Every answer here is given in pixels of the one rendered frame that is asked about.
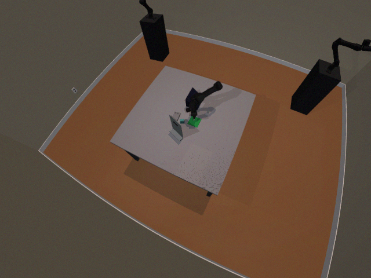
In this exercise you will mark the green square zone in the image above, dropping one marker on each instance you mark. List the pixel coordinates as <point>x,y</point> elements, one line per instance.
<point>193,122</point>

